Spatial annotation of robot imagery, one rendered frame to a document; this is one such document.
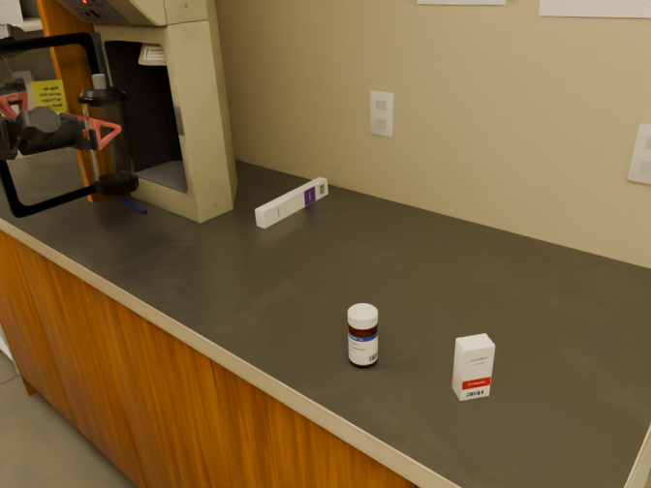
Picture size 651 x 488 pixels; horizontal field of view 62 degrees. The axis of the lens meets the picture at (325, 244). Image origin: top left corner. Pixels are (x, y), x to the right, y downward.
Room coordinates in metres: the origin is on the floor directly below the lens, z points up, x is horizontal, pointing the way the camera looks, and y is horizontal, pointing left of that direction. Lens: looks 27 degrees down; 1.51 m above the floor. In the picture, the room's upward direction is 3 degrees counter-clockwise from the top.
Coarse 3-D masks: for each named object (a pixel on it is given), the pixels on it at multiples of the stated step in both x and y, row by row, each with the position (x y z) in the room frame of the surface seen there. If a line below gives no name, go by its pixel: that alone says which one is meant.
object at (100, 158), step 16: (96, 112) 1.22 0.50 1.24; (112, 112) 1.23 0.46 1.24; (112, 128) 1.22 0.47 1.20; (128, 128) 1.27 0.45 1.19; (112, 144) 1.22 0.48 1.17; (128, 144) 1.25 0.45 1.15; (96, 160) 1.22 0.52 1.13; (112, 160) 1.22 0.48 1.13; (128, 160) 1.24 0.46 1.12; (96, 176) 1.22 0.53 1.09; (112, 176) 1.21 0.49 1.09; (128, 176) 1.23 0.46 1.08
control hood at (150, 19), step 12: (60, 0) 1.39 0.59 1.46; (108, 0) 1.25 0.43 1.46; (120, 0) 1.22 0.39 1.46; (132, 0) 1.20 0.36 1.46; (144, 0) 1.22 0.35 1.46; (156, 0) 1.24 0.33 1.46; (72, 12) 1.42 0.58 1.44; (120, 12) 1.27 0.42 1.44; (132, 12) 1.24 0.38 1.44; (144, 12) 1.22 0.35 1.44; (156, 12) 1.24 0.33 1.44; (132, 24) 1.31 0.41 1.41; (144, 24) 1.26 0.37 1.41; (156, 24) 1.24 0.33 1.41
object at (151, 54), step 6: (144, 48) 1.37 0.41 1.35; (150, 48) 1.36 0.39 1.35; (156, 48) 1.35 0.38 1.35; (162, 48) 1.35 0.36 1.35; (144, 54) 1.37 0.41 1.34; (150, 54) 1.35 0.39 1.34; (156, 54) 1.35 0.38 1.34; (162, 54) 1.34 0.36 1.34; (144, 60) 1.36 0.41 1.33; (150, 60) 1.35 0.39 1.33; (156, 60) 1.34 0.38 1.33; (162, 60) 1.34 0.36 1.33
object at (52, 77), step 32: (0, 64) 1.27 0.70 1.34; (32, 64) 1.32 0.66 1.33; (64, 64) 1.38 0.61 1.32; (0, 96) 1.26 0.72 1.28; (32, 96) 1.31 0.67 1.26; (64, 96) 1.37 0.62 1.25; (32, 160) 1.28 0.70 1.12; (64, 160) 1.33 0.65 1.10; (32, 192) 1.26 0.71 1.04; (64, 192) 1.32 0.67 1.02
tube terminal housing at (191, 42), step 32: (192, 0) 1.31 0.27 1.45; (128, 32) 1.36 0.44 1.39; (160, 32) 1.28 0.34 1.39; (192, 32) 1.30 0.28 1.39; (192, 64) 1.29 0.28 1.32; (192, 96) 1.28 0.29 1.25; (224, 96) 1.47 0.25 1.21; (192, 128) 1.27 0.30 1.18; (224, 128) 1.38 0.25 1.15; (192, 160) 1.26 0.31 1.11; (224, 160) 1.33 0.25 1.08; (160, 192) 1.36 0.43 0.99; (192, 192) 1.26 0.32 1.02; (224, 192) 1.32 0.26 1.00
